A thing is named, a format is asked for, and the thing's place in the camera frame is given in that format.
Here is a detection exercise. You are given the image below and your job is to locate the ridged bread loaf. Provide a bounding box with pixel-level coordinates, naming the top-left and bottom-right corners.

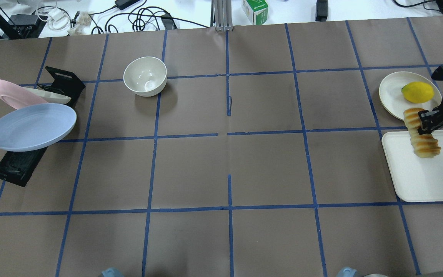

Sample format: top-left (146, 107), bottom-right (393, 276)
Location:
top-left (403, 107), bottom-right (441, 159)

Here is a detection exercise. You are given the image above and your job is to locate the blue plate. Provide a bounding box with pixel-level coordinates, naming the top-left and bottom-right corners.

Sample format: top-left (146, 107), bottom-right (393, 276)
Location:
top-left (0, 103), bottom-right (77, 152)

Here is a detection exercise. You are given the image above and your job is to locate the cream round plate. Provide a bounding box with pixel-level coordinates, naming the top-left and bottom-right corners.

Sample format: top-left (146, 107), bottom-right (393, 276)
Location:
top-left (379, 71), bottom-right (442, 120)

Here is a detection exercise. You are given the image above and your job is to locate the pink plate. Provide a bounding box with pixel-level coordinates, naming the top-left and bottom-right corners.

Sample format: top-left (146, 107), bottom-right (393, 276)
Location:
top-left (0, 79), bottom-right (48, 109)

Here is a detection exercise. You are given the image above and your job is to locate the black plate rack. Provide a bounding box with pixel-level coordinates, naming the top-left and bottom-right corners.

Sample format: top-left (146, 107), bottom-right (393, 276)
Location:
top-left (0, 66), bottom-right (85, 187)

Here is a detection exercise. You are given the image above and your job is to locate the white plate in rack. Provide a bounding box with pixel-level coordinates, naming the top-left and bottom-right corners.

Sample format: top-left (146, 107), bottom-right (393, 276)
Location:
top-left (24, 87), bottom-right (72, 105)

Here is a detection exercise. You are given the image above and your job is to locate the yellow lemon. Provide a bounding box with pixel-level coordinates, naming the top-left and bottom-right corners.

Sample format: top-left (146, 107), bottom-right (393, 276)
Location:
top-left (401, 81), bottom-right (435, 103)

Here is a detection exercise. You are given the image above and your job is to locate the white rectangular tray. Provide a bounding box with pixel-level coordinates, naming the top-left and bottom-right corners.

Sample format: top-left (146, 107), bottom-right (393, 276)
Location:
top-left (381, 130), bottom-right (443, 203)

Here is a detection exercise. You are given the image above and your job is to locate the cream bowl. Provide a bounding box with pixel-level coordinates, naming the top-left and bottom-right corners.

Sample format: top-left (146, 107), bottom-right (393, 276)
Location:
top-left (123, 57), bottom-right (167, 97)

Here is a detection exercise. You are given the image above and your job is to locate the black power adapter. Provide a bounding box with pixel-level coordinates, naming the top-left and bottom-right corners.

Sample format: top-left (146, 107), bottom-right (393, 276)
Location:
top-left (114, 0), bottom-right (139, 10)

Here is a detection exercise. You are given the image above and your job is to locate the green white carton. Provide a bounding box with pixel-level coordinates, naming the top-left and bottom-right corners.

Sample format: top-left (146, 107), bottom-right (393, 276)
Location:
top-left (241, 0), bottom-right (269, 26)

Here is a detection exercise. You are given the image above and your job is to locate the aluminium frame post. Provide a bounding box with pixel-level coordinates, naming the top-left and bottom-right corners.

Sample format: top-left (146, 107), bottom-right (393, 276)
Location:
top-left (210, 0), bottom-right (233, 32)

